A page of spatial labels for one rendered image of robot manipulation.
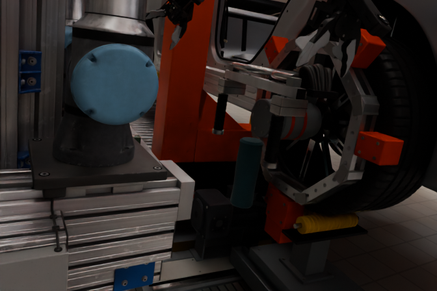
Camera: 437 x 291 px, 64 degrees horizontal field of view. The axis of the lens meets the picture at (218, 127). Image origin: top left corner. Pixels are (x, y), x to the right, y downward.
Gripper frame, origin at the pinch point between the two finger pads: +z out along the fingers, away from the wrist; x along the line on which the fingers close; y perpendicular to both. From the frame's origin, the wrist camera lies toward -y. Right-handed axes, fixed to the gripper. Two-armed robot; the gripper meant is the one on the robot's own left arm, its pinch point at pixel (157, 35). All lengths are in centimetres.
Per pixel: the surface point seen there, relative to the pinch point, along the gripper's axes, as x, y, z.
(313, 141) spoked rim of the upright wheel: 67, -6, -18
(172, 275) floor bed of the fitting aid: 76, -7, 65
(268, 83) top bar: 43, 21, -22
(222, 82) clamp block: 30.2, 4.3, -8.2
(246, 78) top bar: 35.8, 11.0, -16.5
